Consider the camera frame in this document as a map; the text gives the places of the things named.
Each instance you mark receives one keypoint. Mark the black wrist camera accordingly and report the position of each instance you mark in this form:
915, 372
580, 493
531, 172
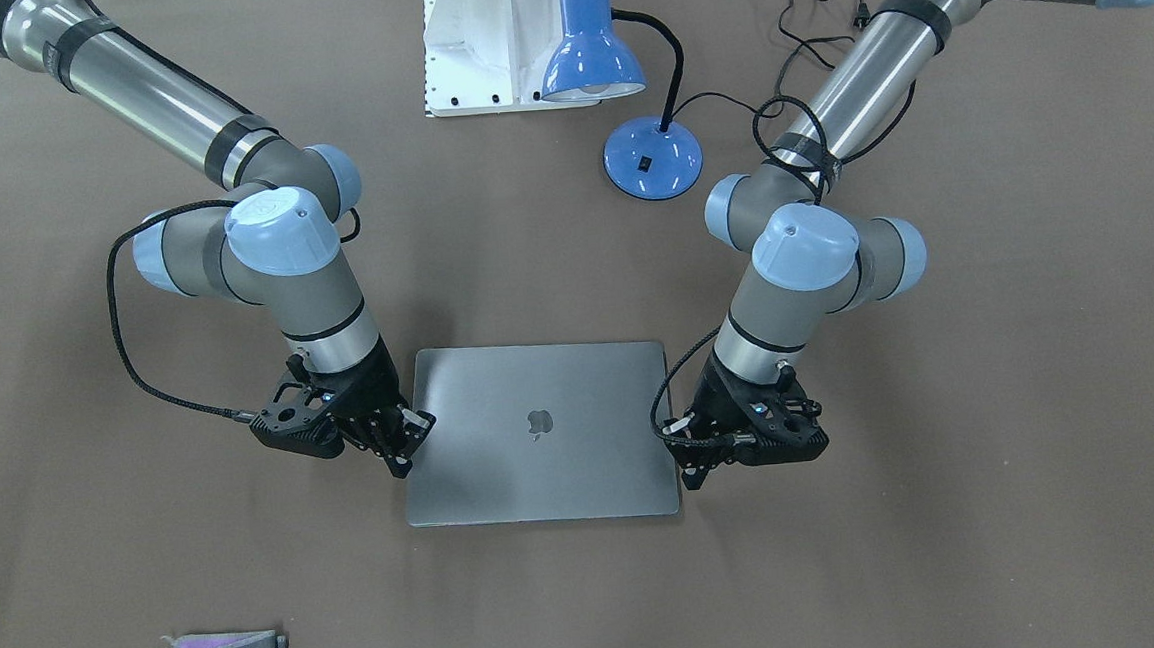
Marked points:
298, 419
781, 429

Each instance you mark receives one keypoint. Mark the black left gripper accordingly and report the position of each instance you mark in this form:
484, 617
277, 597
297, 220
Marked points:
717, 403

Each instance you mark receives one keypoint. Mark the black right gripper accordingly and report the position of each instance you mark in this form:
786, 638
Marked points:
373, 392

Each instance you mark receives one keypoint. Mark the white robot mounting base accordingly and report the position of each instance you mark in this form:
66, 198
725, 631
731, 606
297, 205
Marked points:
488, 56

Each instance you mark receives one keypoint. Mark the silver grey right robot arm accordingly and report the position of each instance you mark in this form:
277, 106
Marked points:
269, 240

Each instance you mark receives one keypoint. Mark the blue desk lamp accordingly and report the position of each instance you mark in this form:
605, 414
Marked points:
650, 158

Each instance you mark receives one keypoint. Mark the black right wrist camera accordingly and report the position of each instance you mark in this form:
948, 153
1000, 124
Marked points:
298, 419

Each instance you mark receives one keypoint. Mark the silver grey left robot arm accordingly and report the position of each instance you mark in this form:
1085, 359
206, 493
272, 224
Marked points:
808, 261

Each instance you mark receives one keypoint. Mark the grey laptop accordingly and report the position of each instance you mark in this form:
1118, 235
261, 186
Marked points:
545, 432

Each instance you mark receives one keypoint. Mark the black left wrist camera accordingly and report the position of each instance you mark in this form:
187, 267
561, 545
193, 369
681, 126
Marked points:
781, 429

